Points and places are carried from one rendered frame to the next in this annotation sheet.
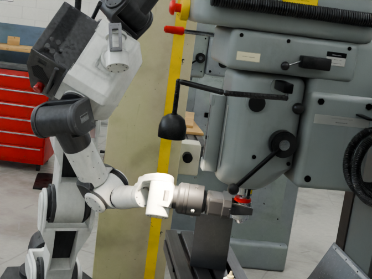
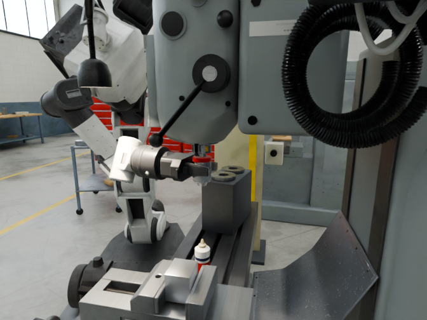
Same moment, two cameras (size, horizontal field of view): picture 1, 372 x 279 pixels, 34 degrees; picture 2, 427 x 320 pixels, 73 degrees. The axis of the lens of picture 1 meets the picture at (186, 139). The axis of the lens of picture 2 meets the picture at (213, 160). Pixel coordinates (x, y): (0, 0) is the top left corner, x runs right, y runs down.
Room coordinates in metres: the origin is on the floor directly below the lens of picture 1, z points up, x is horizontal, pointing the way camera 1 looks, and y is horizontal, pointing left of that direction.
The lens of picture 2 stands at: (1.02, -0.46, 1.42)
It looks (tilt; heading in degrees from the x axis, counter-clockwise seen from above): 13 degrees down; 22
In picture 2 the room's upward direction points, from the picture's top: straight up
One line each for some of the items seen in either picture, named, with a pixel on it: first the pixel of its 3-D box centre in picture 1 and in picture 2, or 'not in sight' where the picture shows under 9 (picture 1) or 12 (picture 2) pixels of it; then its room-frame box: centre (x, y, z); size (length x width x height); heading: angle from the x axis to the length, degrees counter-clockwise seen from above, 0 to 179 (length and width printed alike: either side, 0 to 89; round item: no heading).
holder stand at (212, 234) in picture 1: (211, 229); (227, 196); (2.00, -0.13, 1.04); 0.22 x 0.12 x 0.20; 178
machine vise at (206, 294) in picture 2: not in sight; (169, 300); (1.47, -0.18, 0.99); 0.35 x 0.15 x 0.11; 99
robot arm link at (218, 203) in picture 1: (208, 202); (169, 164); (1.65, -0.09, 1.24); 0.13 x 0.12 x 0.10; 179
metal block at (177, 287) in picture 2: not in sight; (182, 280); (1.48, -0.21, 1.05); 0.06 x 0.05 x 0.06; 9
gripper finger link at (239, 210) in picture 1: (241, 210); (196, 171); (1.62, -0.18, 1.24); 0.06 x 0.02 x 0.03; 89
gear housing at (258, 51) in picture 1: (280, 52); not in sight; (1.65, -0.22, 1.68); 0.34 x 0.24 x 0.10; 100
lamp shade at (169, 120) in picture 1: (172, 125); (94, 73); (1.54, 0.04, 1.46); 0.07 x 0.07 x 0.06
